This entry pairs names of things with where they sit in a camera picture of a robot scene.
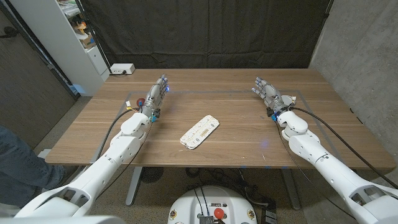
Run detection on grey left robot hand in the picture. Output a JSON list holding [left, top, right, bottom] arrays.
[[141, 73, 170, 123]]

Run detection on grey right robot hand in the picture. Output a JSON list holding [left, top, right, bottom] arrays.
[[251, 76, 292, 118]]

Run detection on white patterned pen bag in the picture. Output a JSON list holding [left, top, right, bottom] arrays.
[[179, 114, 220, 151]]

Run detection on white power strip box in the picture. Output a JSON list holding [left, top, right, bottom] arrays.
[[110, 63, 136, 75]]

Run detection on black round floor object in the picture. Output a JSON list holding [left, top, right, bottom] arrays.
[[140, 167, 164, 184]]

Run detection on black fabric curtain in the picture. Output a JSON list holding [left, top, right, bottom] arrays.
[[79, 0, 332, 70]]

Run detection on cardboard box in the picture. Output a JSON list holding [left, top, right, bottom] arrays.
[[79, 33, 96, 50]]

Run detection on black stand pole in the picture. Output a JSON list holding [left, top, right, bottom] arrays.
[[75, 0, 113, 74]]

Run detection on grey table leg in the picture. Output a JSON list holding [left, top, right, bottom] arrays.
[[279, 169, 302, 211], [125, 167, 144, 207]]

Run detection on orange toy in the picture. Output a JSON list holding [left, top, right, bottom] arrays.
[[74, 21, 88, 35]]

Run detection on white shelf cabinet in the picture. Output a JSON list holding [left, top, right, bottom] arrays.
[[9, 0, 111, 97]]

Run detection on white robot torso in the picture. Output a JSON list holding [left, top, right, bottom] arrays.
[[167, 185, 258, 224]]

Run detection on white floor platform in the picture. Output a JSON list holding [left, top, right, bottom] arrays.
[[36, 148, 52, 160]]

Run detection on person's leg in jeans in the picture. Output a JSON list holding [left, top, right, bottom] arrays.
[[0, 124, 65, 208]]

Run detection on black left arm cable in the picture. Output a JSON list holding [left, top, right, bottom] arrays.
[[95, 107, 142, 161]]

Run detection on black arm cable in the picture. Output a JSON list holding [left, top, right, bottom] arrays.
[[289, 106, 398, 190], [95, 107, 142, 161]]

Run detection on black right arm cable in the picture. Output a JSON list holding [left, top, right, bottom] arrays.
[[289, 106, 398, 190]]

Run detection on black floor cables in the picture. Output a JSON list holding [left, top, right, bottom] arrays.
[[186, 167, 277, 212]]

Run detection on black door handle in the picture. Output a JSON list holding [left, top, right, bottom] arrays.
[[0, 26, 18, 39]]

